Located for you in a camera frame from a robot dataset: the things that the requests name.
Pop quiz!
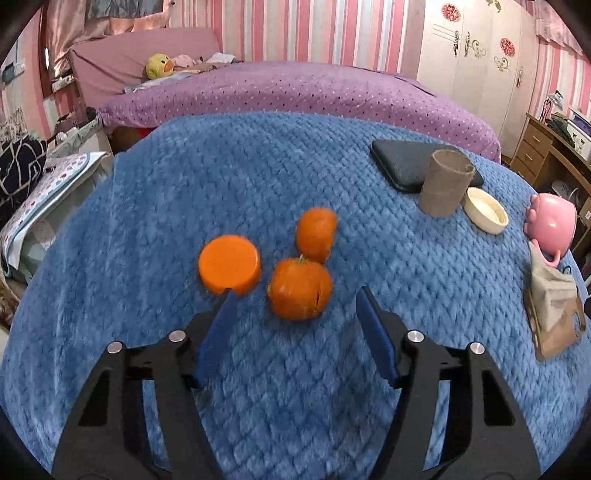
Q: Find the pink metal mug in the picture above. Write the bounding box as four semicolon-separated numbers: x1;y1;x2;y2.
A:
524;193;577;268

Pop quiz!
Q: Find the cardboard tube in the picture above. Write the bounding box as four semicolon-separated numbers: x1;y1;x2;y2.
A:
419;149;476;218

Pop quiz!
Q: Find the tan phone case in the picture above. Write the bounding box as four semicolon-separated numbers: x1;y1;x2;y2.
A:
524;289;587;362

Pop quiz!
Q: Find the beige folded cloth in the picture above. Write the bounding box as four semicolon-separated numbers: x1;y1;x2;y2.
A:
529;241;578;332

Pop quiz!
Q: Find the orange round lid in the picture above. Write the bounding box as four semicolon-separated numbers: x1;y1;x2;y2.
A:
197;235;262;296

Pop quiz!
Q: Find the cream round lid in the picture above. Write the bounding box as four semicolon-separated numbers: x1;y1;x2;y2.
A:
464;187;509;235

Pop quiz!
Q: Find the dotted folded quilt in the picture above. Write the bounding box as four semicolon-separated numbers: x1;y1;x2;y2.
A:
1;151;108;276

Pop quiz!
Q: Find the wooden desk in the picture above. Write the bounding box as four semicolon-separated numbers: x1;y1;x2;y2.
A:
510;115;590;261

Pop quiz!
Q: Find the black wallet case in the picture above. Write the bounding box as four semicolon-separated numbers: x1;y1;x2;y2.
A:
370;139;467;193

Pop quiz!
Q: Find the blue fleece blanket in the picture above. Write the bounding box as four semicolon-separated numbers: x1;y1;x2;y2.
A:
1;113;590;479

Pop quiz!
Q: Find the black white patterned bag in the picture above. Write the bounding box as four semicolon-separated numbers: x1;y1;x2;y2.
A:
1;135;47;221

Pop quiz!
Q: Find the white storage box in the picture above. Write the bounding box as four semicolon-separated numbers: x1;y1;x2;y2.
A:
567;120;591;162

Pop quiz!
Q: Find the desk lamp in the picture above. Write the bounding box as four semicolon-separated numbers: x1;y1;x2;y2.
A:
539;90;564;123

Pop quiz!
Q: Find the purple dotted bed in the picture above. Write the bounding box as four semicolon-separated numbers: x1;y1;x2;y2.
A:
97;61;501;162

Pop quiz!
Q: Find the pink headboard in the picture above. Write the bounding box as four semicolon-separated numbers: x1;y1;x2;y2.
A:
68;28;221;108

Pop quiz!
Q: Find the yellow duck plush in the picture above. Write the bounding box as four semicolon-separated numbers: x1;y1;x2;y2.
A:
144;53;174;80

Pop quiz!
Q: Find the white wardrobe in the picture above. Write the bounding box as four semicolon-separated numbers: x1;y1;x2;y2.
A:
418;1;538;157

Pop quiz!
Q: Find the grey window curtain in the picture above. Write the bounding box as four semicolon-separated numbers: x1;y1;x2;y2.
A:
85;0;164;19

